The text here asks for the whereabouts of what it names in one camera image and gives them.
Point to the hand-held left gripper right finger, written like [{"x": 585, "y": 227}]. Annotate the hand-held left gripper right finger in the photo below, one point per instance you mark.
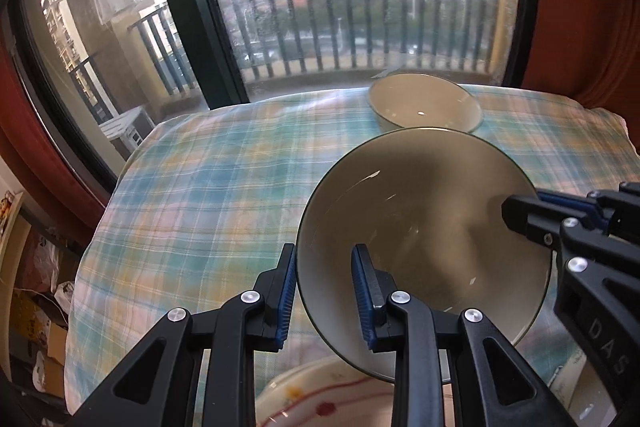
[{"x": 361, "y": 297}]

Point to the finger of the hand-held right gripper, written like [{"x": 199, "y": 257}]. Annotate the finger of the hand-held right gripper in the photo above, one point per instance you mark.
[
  {"x": 565, "y": 202},
  {"x": 525, "y": 214}
]

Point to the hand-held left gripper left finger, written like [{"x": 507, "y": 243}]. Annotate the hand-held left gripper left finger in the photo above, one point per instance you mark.
[{"x": 286, "y": 297}]

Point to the cream printed bowl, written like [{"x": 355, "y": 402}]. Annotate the cream printed bowl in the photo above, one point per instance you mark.
[
  {"x": 425, "y": 207},
  {"x": 420, "y": 99}
]

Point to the red-rimmed white dish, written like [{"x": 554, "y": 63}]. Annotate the red-rimmed white dish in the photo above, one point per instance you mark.
[{"x": 320, "y": 399}]

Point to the plaid tablecloth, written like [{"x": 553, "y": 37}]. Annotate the plaid tablecloth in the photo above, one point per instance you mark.
[{"x": 210, "y": 187}]

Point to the orange curtain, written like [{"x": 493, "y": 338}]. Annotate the orange curtain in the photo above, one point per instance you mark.
[{"x": 590, "y": 7}]

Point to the white plastic bag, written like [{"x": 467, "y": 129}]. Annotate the white plastic bag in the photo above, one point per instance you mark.
[{"x": 65, "y": 294}]

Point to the cardboard box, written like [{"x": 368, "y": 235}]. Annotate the cardboard box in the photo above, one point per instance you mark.
[{"x": 57, "y": 342}]

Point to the balcony railing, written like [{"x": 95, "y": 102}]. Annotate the balcony railing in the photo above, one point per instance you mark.
[{"x": 280, "y": 57}]

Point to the yellow printed box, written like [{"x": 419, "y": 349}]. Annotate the yellow printed box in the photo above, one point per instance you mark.
[{"x": 27, "y": 322}]

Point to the black window frame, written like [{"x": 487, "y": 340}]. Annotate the black window frame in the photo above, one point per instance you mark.
[{"x": 200, "y": 7}]

